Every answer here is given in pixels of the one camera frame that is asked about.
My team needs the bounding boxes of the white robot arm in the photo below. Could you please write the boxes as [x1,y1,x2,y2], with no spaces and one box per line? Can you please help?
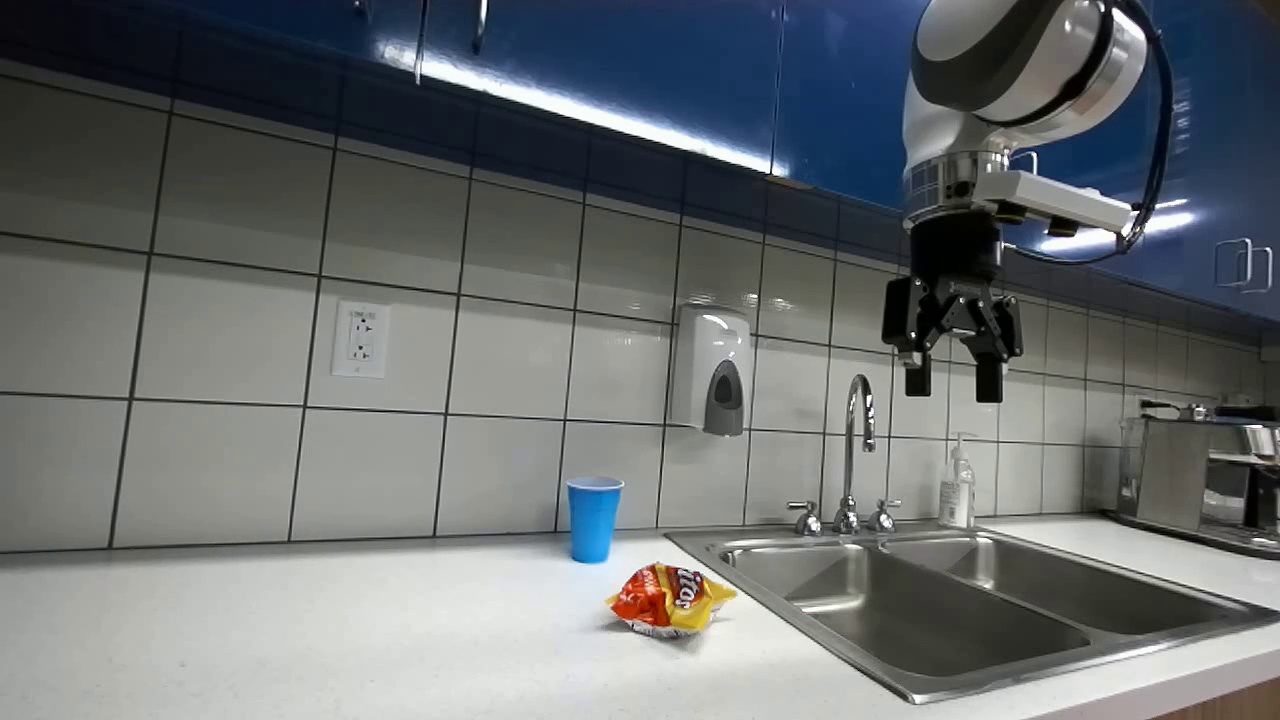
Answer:
[881,0,1173,404]

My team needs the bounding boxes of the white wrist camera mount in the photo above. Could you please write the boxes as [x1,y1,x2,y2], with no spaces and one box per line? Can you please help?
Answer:
[970,168,1134,233]

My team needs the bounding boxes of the clear soap pump bottle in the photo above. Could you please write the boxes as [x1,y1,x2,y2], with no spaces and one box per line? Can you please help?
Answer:
[941,446,977,527]

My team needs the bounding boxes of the steel coffee machine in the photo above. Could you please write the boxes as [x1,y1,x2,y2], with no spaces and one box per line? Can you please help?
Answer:
[1116,401,1280,557]

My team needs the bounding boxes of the blue plastic cup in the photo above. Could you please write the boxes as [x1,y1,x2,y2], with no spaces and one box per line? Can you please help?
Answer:
[569,480,623,566]

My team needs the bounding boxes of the chrome sink faucet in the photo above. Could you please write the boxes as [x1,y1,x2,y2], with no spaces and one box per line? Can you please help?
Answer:
[787,372,895,535]

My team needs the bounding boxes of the blue upper cabinets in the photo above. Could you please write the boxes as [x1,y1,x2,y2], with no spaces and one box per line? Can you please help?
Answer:
[0,0,1280,342]

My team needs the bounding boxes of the yellow orange chips packet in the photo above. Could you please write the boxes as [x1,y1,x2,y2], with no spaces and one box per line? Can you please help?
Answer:
[606,566,730,635]

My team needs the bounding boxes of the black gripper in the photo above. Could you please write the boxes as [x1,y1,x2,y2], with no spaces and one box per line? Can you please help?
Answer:
[881,214,1025,404]

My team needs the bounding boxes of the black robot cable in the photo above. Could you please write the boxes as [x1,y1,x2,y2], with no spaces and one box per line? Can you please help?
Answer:
[1112,0,1179,262]

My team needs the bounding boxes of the white wall soap dispenser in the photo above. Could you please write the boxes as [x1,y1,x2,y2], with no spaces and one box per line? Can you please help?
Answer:
[669,310,750,437]

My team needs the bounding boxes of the white wall power outlet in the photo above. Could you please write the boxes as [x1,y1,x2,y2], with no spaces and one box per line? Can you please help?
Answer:
[333,301,387,376]

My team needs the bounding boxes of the stainless steel double sink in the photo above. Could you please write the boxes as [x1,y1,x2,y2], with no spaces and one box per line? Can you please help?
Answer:
[676,532,1276,706]

